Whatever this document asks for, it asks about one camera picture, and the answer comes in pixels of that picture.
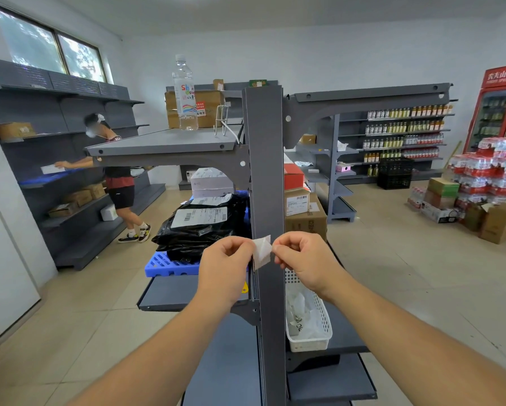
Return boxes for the person's left hand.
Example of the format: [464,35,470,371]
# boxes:
[195,235,257,311]

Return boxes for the person's right hand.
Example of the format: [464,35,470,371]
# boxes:
[272,231,348,305]

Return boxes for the white label CE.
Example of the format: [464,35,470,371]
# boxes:
[252,235,274,272]

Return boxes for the grey metal gondola shelf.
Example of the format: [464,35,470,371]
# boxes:
[85,82,453,406]

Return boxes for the person's right forearm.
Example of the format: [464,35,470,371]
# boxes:
[320,266,506,406]

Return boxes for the person's left forearm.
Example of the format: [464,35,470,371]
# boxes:
[69,289,243,406]

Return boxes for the printed brown cardboard box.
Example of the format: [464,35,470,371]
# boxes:
[285,192,328,244]

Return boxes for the black plastic parcel bags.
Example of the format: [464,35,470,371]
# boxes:
[151,193,250,265]

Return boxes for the white plastic mesh basket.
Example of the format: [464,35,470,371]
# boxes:
[285,268,333,353]

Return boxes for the pile of white paper scraps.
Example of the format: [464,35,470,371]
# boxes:
[286,291,320,338]

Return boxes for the small labelled cardboard box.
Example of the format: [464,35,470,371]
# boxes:
[285,188,311,217]

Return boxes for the red box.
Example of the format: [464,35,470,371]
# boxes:
[283,162,305,191]

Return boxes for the white cardboard carton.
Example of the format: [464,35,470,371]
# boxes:
[190,167,236,198]

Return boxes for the black plastic crate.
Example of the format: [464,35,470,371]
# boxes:
[377,157,414,191]

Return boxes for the small shrink-wrapped bottle pack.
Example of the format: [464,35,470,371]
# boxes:
[407,186,427,210]

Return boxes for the white printed carton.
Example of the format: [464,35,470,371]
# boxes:
[420,200,461,224]

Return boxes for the grey shelving with bottles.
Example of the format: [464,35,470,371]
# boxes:
[337,99,459,184]

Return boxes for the green cardboard box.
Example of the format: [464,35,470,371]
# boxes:
[426,177,460,198]

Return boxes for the rows of small bottles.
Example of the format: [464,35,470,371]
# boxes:
[362,104,453,177]

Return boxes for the clear plastic water bottle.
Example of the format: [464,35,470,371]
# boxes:
[171,54,199,131]

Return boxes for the large brown cardboard box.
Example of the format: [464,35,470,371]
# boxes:
[164,89,225,130]

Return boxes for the flat open cardboard box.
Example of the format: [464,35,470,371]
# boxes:
[48,202,79,219]

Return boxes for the open brown cardboard box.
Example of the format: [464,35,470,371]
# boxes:
[479,202,506,245]

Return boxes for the stack of water bottle packs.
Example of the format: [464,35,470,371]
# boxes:
[447,137,506,208]

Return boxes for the white standing air conditioner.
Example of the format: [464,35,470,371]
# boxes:
[0,109,58,339]

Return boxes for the red drinks fridge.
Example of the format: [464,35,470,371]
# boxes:
[463,63,506,153]

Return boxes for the dark framed window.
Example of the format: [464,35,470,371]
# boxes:
[0,3,108,84]

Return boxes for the metal wire holder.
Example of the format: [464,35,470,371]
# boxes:
[214,104,230,137]

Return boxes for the grey wall shelving unit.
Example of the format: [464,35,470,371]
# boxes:
[0,55,167,271]

